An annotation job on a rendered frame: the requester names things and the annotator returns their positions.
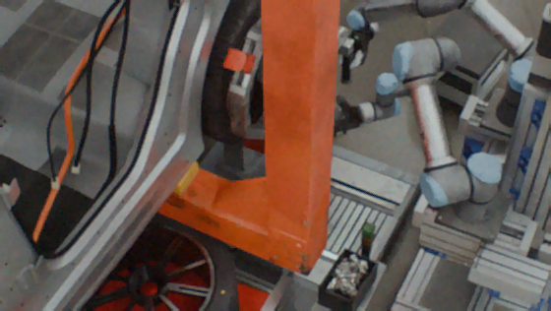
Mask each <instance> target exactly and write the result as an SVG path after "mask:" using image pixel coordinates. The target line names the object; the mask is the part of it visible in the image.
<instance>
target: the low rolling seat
mask: <svg viewBox="0 0 551 311"><path fill-rule="evenodd" d="M433 36H436V37H445V38H448V39H450V40H452V41H453V42H454V43H455V44H456V45H457V46H458V48H459V52H460V59H459V63H458V65H457V66H456V67H455V68H453V69H452V71H451V72H449V71H448V73H446V72H444V74H443V75H442V76H441V77H440V78H439V79H437V80H436V82H435V83H434V85H435V86H436V90H437V93H438V94H440V95H442V96H444V97H446V98H448V99H450V100H452V101H454V102H456V103H458V104H459V105H460V106H463V107H466V105H467V102H468V100H469V98H470V95H474V96H477V97H478V99H479V100H480V101H482V99H483V97H485V96H486V95H487V94H488V93H489V91H490V90H491V89H492V88H493V87H494V85H495V84H496V83H497V82H498V81H499V79H500V78H501V77H502V75H503V74H504V72H505V71H506V70H507V69H508V66H509V62H510V58H511V54H512V53H511V52H509V51H508V50H507V49H506V48H505V47H504V46H503V45H502V44H501V43H500V42H498V41H497V40H496V39H495V38H494V37H493V36H492V35H491V34H490V32H489V31H487V30H486V29H485V28H484V27H482V26H481V25H480V24H479V23H478V22H477V21H475V20H474V19H473V18H472V17H471V16H470V15H469V14H468V13H467V12H466V11H459V10H458V9H457V8H456V9H455V10H454V11H452V13H451V14H450V15H449V16H448V17H447V18H446V19H445V20H444V21H443V22H442V23H441V24H440V25H439V26H438V27H437V28H436V29H435V30H434V31H433V32H432V33H431V34H430V35H429V36H428V37H427V38H429V37H433Z"/></svg>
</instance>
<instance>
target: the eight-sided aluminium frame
mask: <svg viewBox="0 0 551 311"><path fill-rule="evenodd" d="M246 39H247V40H246V43H245V46H244V49H242V51H243V52H247V53H250V54H251V52H252V49H253V46H254V45H256V46H255V49H254V52H253V55H255V56H256V60H255V64H254V67H253V70H252V73H251V75H247V74H245V77H244V80H243V83H242V82H241V80H242V77H243V74H242V73H238V72H235V74H234V77H233V80H232V82H231V83H230V89H229V99H230V114H231V129H232V134H233V135H236V136H239V137H241V138H244V139H248V140H250V139H263V140H265V123H264V114H263V115H262V116H261V118H260V119H259V120H258V122H257V123H256V124H251V115H250V90H251V86H252V83H253V80H254V77H255V74H256V71H257V68H258V65H259V61H260V58H261V55H262V20H261V18H260V19H259V20H258V21H257V23H256V24H255V25H254V26H252V27H251V29H250V30H249V32H248V35H247V37H246Z"/></svg>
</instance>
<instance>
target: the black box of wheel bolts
mask: <svg viewBox="0 0 551 311"><path fill-rule="evenodd" d="M378 265H379V263H378V262H376V261H374V260H371V259H369V258H367V257H365V256H363V255H361V254H359V253H357V252H354V251H352V250H350V249H348V248H345V247H344V248H343V249H342V251H341V252H340V254H339V255H338V257H337V259H336V260H335V263H334V264H333V266H332V267H331V269H330V270H329V272H328V274H327V275H326V277H325V278H324V280H323V281H322V282H320V283H319V285H318V304H320V305H322V306H324V307H326V308H329V309H331V310H333V311H356V310H357V309H358V307H359V305H360V304H361V302H362V300H363V299H364V297H365V296H366V294H367V292H368V291H370V289H371V287H372V286H373V284H374V282H375V281H376V276H377V269H378Z"/></svg>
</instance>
